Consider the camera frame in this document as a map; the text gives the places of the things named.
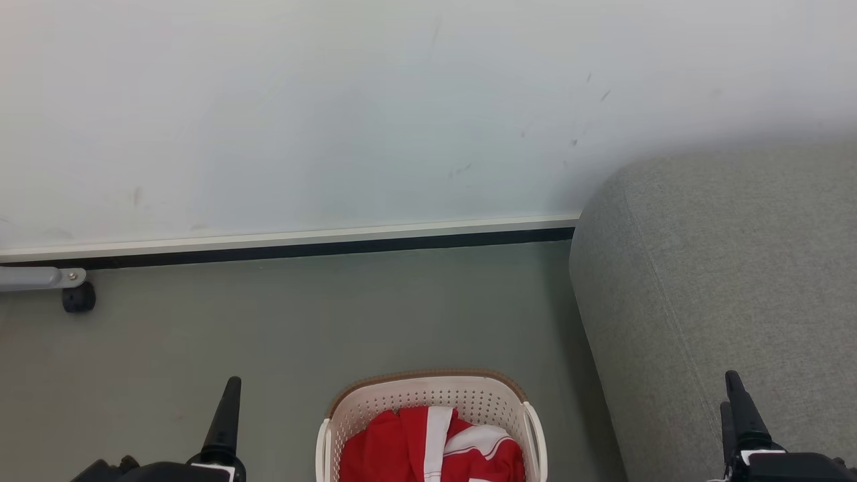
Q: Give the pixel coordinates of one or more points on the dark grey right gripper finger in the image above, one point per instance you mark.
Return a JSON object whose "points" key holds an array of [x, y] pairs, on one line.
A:
{"points": [[729, 435], [750, 422]]}

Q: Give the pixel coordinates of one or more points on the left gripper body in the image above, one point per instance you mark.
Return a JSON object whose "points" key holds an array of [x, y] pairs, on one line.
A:
{"points": [[161, 472]]}

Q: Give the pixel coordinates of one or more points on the grey metal frame leg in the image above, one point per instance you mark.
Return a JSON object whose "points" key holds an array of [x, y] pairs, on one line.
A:
{"points": [[33, 278]]}

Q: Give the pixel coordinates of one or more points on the black caster wheel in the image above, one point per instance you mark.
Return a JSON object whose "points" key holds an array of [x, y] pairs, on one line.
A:
{"points": [[79, 298]]}

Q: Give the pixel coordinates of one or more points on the grey fabric sofa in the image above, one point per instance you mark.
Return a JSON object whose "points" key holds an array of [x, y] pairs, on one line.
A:
{"points": [[703, 268]]}

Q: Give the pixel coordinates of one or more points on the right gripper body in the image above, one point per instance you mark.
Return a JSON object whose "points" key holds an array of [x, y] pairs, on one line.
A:
{"points": [[797, 468]]}

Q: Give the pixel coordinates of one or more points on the white perforated laundry basket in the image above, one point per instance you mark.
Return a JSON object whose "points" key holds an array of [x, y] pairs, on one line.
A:
{"points": [[428, 391]]}

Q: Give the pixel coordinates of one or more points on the red and white garment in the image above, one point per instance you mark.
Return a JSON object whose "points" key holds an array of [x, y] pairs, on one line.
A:
{"points": [[381, 448]]}

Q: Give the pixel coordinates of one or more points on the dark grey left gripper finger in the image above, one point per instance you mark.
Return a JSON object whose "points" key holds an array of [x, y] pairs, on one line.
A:
{"points": [[224, 422]]}

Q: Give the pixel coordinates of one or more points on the white and black baseboard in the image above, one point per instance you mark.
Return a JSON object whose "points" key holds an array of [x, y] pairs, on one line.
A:
{"points": [[268, 245]]}

